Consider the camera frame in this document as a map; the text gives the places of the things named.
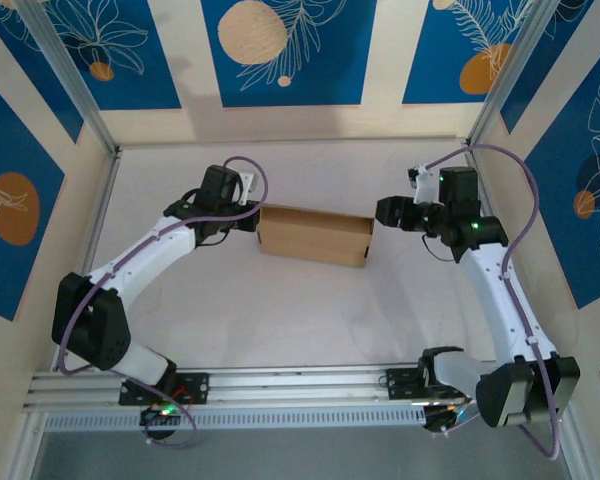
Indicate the left aluminium table rail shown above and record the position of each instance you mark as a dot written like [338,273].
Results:
[105,200]

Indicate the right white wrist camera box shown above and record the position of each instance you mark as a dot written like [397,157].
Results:
[422,185]

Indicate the right black controller board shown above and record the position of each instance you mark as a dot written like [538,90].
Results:
[442,419]

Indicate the aluminium frame post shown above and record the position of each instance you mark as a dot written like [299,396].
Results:
[520,65]
[70,80]

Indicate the brown cardboard box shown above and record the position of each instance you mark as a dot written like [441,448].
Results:
[312,235]

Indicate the wide aluminium mounting rail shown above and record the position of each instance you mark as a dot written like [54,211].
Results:
[305,385]

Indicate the left black controller board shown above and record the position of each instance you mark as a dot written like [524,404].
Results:
[160,415]

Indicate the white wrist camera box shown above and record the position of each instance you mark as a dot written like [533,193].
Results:
[422,185]
[247,182]

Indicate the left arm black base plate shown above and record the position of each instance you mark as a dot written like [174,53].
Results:
[195,387]

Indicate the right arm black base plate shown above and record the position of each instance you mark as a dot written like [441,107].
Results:
[402,382]

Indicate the right aluminium frame post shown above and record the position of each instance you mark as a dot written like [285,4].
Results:
[520,65]

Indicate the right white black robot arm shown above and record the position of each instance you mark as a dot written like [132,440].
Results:
[510,340]

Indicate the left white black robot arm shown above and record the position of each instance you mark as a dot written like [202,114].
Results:
[110,310]

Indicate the black controller board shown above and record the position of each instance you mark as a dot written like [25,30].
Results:
[442,419]
[160,415]

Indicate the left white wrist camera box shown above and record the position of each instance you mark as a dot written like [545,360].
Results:
[247,182]

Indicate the right aluminium table rail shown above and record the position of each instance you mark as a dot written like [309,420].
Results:
[481,185]

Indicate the aluminium table rail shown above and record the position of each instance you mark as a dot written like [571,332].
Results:
[481,185]
[105,200]

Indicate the left aluminium frame post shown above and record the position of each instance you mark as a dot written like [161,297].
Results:
[70,80]

